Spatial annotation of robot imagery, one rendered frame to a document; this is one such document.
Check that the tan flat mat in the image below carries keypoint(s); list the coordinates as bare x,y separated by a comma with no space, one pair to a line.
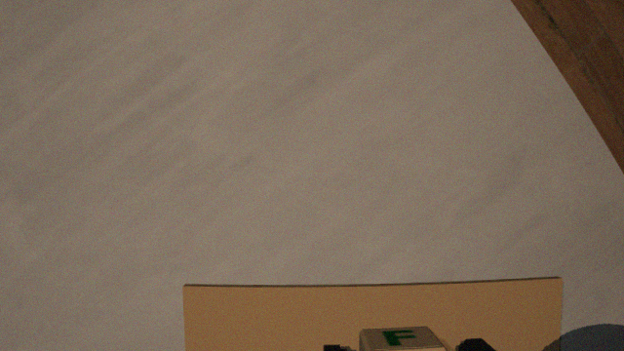
508,314

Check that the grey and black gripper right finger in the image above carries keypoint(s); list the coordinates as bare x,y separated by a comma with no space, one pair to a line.
475,344

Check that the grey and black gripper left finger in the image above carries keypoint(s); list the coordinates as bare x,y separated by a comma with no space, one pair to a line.
333,348

